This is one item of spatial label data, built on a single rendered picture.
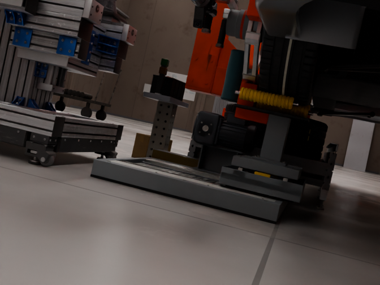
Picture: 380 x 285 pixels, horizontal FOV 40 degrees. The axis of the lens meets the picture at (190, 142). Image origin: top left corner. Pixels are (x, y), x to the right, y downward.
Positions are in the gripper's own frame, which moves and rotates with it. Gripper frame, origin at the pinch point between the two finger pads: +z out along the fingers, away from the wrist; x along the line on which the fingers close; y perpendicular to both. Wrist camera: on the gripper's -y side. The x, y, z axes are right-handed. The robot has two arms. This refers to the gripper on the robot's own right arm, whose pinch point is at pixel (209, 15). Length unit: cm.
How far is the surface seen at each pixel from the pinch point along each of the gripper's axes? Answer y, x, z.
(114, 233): -83, -16, -107
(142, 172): -76, 8, -23
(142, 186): -81, 6, -23
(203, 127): -51, 0, 39
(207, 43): -3, 13, 60
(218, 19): 12, 10, 60
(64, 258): -83, -17, -137
